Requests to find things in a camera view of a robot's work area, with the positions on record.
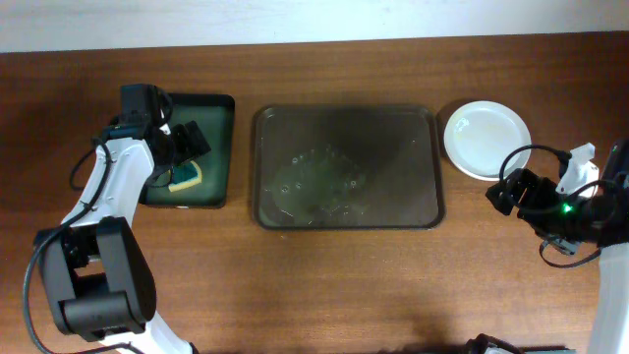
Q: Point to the green yellow sponge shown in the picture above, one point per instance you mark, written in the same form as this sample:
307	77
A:
184	176

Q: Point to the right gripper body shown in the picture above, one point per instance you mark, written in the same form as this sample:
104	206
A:
553	215

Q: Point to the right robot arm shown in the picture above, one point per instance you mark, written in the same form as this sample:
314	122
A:
610	330

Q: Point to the light blue plate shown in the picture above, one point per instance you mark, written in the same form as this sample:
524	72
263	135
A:
479	135

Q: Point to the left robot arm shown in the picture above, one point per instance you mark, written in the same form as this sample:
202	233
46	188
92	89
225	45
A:
96	280

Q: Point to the black water tray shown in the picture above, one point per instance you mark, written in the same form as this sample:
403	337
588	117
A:
215	115

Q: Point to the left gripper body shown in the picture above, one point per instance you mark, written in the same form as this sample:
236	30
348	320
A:
184	147

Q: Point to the brown serving tray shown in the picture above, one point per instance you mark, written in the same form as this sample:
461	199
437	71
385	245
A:
346	167

